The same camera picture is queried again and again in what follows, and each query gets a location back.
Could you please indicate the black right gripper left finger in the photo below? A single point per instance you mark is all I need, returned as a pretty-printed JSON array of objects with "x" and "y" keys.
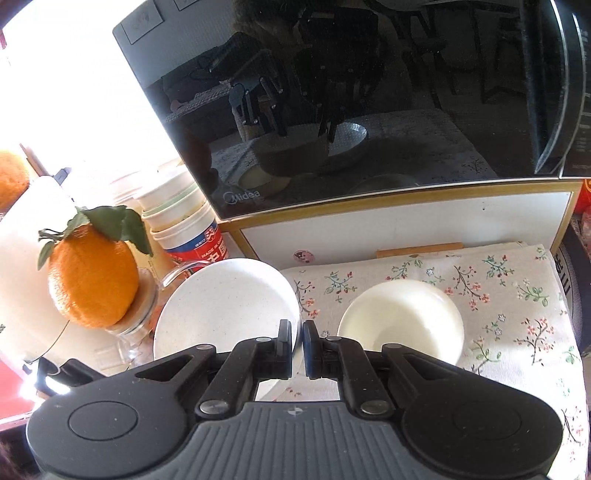
[{"x": 250, "y": 362}]

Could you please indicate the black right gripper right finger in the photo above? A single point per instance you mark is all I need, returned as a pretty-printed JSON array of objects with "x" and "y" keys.
[{"x": 344, "y": 361}]

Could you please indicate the white plate gold flower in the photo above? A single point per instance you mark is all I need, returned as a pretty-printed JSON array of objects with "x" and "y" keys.
[{"x": 224, "y": 303}]

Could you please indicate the large cream bowl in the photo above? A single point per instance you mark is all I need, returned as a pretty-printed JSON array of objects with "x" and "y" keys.
[{"x": 408, "y": 312}]

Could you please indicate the glass teapot with oranges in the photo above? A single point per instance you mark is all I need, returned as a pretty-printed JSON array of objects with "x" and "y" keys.
[{"x": 135, "y": 330}]

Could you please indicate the stacked instant noodle cups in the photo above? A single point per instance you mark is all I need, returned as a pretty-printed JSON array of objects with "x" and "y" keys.
[{"x": 179, "y": 218}]

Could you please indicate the large orange with leaves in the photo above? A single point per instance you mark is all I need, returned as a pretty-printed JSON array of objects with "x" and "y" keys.
[{"x": 93, "y": 276}]

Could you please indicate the floral tablecloth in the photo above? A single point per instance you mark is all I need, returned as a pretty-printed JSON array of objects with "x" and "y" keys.
[{"x": 518, "y": 330}]

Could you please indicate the white air fryer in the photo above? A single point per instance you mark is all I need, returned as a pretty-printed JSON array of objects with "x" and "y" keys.
[{"x": 30, "y": 323}]

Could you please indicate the white gold-trimmed stand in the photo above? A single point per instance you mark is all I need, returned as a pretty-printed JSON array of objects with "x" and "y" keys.
[{"x": 340, "y": 231}]

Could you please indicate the black microwave oven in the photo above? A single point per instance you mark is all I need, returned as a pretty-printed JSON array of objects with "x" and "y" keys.
[{"x": 272, "y": 104}]

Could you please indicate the dark carton box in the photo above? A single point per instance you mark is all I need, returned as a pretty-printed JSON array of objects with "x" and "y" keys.
[{"x": 572, "y": 263}]

